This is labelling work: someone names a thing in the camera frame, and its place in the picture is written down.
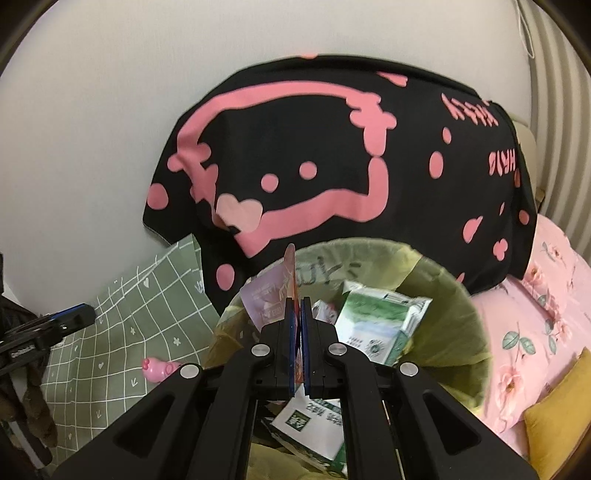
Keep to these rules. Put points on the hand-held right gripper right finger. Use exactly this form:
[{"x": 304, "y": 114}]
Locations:
[{"x": 318, "y": 364}]

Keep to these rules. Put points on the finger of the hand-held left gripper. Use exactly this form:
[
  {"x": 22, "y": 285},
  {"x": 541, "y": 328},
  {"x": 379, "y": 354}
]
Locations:
[{"x": 69, "y": 316}]

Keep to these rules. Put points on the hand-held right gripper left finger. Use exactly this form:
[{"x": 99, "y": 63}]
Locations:
[{"x": 288, "y": 360}]

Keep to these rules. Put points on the green white logo carton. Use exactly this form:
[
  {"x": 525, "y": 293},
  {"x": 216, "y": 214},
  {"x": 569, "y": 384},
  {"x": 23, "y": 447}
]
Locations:
[{"x": 304, "y": 420}]

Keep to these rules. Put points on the purple pink wrapper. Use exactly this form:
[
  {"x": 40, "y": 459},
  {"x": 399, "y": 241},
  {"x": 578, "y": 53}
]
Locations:
[{"x": 263, "y": 300}]

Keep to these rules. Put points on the pink cartoon wrapper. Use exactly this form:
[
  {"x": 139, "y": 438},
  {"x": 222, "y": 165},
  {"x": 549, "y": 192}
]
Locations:
[{"x": 291, "y": 272}]

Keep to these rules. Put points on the yellow-green plastic bag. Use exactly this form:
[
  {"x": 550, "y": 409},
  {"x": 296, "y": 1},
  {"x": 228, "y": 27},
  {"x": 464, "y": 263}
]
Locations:
[{"x": 438, "y": 295}]

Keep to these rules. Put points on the brown plush toy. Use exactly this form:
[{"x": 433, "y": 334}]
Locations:
[{"x": 32, "y": 406}]

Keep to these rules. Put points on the green checked cloth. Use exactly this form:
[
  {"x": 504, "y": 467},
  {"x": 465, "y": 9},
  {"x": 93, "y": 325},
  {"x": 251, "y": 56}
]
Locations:
[{"x": 138, "y": 323}]

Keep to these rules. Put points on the pink caterpillar toy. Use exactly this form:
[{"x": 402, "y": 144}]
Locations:
[{"x": 157, "y": 369}]

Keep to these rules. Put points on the pink floral bedsheet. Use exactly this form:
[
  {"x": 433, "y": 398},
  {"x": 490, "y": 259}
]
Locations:
[{"x": 531, "y": 323}]

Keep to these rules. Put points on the black pink printed cloth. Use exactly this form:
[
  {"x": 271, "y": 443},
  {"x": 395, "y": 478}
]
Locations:
[{"x": 286, "y": 138}]

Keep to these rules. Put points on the yellow pillow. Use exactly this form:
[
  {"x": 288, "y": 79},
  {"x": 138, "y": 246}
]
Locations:
[{"x": 563, "y": 410}]

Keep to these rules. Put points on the beige headboard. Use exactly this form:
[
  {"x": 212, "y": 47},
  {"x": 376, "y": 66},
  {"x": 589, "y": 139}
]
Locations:
[{"x": 526, "y": 147}]

